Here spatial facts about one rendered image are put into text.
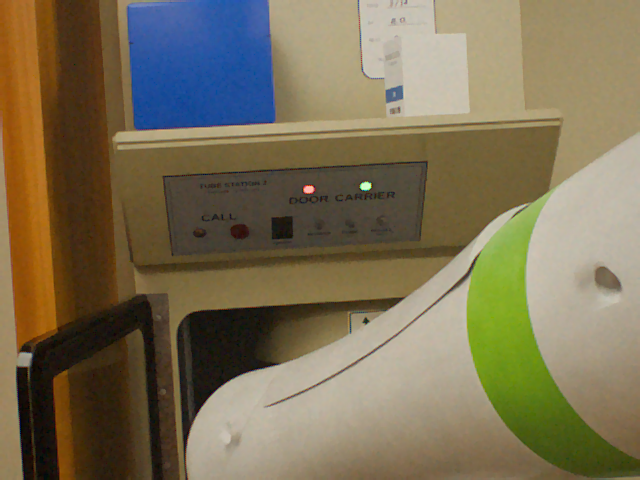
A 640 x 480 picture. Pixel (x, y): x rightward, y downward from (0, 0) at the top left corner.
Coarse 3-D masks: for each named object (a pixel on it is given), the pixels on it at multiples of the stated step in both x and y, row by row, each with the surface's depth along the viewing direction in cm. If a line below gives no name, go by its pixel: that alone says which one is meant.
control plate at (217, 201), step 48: (192, 192) 92; (240, 192) 92; (288, 192) 93; (336, 192) 93; (384, 192) 94; (192, 240) 96; (240, 240) 96; (288, 240) 97; (336, 240) 97; (384, 240) 98
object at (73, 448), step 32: (32, 352) 69; (96, 352) 82; (128, 352) 91; (64, 384) 74; (96, 384) 81; (128, 384) 90; (32, 416) 68; (64, 416) 74; (96, 416) 81; (128, 416) 90; (32, 448) 68; (64, 448) 74; (96, 448) 81; (128, 448) 89
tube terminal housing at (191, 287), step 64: (128, 0) 99; (320, 0) 100; (448, 0) 101; (512, 0) 101; (128, 64) 99; (320, 64) 100; (512, 64) 101; (128, 128) 99; (320, 256) 101; (384, 256) 101; (448, 256) 102
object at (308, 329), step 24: (288, 312) 107; (312, 312) 105; (336, 312) 104; (360, 312) 104; (384, 312) 105; (264, 336) 109; (288, 336) 106; (312, 336) 104; (336, 336) 104; (264, 360) 107; (288, 360) 105
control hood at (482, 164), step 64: (192, 128) 89; (256, 128) 89; (320, 128) 89; (384, 128) 89; (448, 128) 90; (512, 128) 90; (128, 192) 91; (448, 192) 94; (512, 192) 95; (192, 256) 97; (256, 256) 98
